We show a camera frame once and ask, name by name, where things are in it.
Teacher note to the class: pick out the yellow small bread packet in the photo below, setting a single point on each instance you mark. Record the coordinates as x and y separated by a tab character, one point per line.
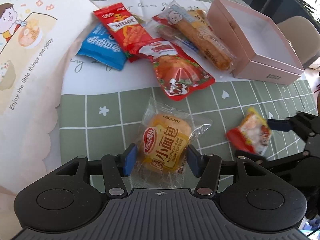
163	137

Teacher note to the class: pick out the red cracker snack packet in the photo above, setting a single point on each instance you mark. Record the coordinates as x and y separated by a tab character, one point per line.
123	26

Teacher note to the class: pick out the beige chair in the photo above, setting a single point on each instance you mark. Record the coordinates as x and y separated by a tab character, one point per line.
304	38

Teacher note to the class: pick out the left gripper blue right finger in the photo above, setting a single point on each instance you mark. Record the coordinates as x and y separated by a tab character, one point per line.
195	161

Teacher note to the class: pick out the red chicken snack packet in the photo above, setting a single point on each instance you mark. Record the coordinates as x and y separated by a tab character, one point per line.
177	73

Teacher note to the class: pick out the pink cardboard box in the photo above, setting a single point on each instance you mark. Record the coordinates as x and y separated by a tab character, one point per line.
262	51

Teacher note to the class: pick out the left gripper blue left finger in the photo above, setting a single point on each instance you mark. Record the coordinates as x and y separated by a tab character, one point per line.
128	159

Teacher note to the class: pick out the white cartoon printed bag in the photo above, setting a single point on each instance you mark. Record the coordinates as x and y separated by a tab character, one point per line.
38	39

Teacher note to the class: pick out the blue snack packet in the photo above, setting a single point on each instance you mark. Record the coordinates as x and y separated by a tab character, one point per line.
101	46

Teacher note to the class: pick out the red yellow snack packet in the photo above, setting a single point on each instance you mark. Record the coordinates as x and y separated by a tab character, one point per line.
252	135

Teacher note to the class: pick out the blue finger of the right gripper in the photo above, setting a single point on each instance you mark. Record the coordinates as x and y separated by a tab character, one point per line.
253	157
280	125

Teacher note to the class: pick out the red dark sausage packet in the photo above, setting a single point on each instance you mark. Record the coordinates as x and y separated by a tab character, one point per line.
165	30

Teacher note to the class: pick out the long sausage bread packet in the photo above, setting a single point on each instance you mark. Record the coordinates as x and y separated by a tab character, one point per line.
198	32

